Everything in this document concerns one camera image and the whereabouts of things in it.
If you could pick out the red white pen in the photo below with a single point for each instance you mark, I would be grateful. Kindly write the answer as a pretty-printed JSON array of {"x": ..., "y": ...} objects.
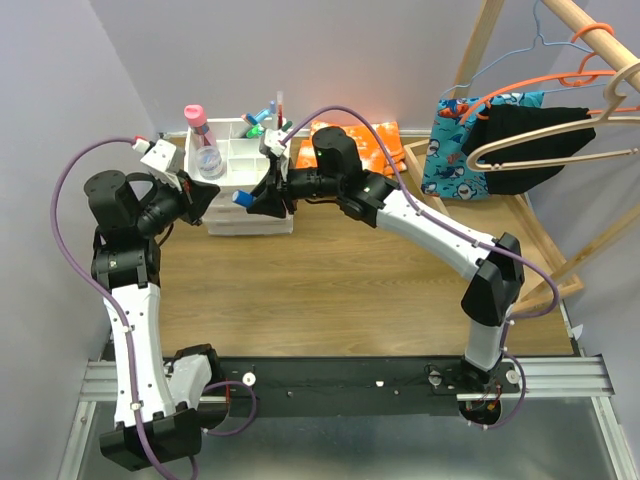
[{"x": 280, "y": 109}]

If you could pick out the wooden clothes rack frame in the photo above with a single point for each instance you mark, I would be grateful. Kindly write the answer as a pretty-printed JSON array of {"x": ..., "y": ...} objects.
[{"x": 606, "y": 46}]

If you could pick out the orange folded cloth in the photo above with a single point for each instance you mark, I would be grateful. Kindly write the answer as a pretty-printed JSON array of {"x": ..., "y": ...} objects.
[{"x": 370, "y": 152}]

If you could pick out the blue wire hanger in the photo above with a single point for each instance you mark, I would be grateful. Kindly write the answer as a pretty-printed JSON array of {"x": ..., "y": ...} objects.
[{"x": 500, "y": 55}]

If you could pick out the white drawer organizer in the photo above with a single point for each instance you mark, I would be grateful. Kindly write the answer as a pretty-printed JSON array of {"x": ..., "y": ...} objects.
[{"x": 244, "y": 168}]

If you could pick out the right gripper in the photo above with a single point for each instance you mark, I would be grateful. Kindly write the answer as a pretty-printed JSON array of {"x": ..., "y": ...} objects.
[{"x": 267, "y": 193}]

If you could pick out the aluminium rail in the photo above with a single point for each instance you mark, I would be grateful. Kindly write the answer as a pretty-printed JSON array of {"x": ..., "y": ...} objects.
[{"x": 546, "y": 378}]

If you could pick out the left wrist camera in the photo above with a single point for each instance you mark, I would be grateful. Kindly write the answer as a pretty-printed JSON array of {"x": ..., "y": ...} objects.
[{"x": 163, "y": 159}]

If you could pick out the blue shark print cloth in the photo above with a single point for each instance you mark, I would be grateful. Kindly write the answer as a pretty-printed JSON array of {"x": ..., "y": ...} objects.
[{"x": 445, "y": 173}]

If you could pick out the black garment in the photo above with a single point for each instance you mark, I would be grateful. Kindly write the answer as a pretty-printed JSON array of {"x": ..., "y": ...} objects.
[{"x": 503, "y": 121}]

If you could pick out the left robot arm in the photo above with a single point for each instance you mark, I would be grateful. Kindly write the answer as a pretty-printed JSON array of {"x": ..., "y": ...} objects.
[{"x": 156, "y": 406}]

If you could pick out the teal grey marker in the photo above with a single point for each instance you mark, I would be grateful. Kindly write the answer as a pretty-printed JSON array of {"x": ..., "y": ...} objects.
[{"x": 249, "y": 124}]

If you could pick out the pink cap pen tube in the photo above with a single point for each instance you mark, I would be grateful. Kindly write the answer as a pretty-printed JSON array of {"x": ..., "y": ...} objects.
[{"x": 198, "y": 123}]

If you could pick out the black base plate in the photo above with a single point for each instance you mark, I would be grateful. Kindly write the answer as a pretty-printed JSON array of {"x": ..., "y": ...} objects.
[{"x": 294, "y": 387}]

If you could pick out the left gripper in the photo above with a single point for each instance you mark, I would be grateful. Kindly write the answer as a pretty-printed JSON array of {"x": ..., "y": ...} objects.
[{"x": 196, "y": 197}]

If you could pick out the clear paperclip jar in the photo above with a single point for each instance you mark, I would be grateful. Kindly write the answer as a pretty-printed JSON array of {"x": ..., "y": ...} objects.
[{"x": 210, "y": 162}]

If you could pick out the green black highlighter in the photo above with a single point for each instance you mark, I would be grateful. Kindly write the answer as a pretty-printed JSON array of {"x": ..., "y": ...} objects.
[{"x": 255, "y": 132}]

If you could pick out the blue grey glue stick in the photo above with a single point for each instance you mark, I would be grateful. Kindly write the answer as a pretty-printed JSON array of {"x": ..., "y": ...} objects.
[{"x": 243, "y": 199}]

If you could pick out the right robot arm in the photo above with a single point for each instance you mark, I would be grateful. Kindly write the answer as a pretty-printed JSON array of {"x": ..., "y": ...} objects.
[{"x": 488, "y": 263}]

